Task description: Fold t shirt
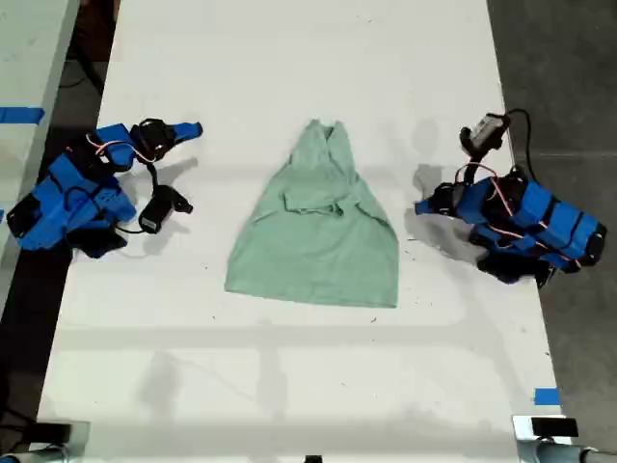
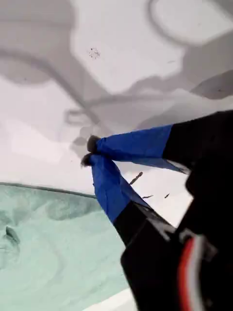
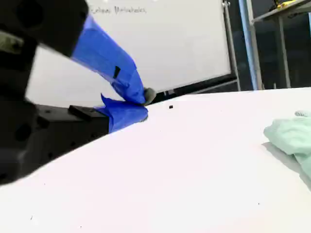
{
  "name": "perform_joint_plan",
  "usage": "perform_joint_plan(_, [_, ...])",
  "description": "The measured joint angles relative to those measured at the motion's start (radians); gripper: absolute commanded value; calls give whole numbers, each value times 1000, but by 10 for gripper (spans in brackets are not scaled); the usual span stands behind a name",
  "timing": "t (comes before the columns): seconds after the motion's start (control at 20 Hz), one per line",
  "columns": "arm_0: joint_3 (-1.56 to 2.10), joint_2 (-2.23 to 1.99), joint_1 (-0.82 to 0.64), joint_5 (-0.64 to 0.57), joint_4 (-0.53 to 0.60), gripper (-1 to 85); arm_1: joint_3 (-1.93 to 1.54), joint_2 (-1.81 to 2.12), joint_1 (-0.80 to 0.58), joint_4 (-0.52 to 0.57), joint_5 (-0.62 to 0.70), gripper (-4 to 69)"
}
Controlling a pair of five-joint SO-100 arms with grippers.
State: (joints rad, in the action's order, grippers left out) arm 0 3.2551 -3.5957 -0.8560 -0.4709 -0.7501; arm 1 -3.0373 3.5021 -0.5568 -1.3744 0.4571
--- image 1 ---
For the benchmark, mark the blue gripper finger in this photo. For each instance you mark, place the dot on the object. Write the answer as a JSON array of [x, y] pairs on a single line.
[[185, 130], [425, 207]]

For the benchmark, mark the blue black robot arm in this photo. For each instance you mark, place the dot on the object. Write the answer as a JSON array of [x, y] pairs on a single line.
[[72, 202], [554, 217]]

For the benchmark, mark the pale green T-shirt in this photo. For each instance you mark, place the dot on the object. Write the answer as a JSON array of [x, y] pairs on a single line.
[[313, 251]]

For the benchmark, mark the long blue tape strip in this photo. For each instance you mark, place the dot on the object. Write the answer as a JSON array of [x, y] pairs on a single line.
[[21, 115]]

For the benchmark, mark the white side table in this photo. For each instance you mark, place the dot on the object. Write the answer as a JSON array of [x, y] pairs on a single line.
[[29, 58]]

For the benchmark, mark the short blue tape piece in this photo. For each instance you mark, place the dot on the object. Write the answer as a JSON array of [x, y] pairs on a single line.
[[547, 396]]

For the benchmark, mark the small black box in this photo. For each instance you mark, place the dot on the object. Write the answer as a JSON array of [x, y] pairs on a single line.
[[554, 427], [53, 430]]

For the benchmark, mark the grey metal table clamp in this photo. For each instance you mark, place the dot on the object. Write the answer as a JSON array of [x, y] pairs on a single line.
[[523, 443]]

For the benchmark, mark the tiny black edge block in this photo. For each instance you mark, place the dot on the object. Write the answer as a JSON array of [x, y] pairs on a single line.
[[313, 459]]

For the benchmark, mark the thin black camera stalk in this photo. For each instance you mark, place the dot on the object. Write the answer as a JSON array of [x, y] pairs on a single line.
[[155, 174]]

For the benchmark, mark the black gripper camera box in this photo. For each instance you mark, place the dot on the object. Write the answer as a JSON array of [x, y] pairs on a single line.
[[156, 209]]

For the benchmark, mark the grey black camera box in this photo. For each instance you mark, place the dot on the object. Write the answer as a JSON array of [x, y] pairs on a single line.
[[489, 128]]

